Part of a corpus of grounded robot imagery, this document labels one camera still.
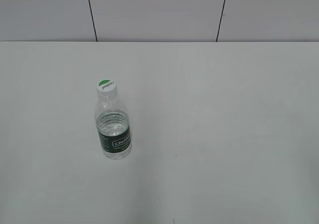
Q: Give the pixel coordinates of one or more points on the clear Cestbon water bottle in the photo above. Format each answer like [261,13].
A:
[113,127]

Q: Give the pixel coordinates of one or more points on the white green bottle cap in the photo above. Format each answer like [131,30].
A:
[107,88]

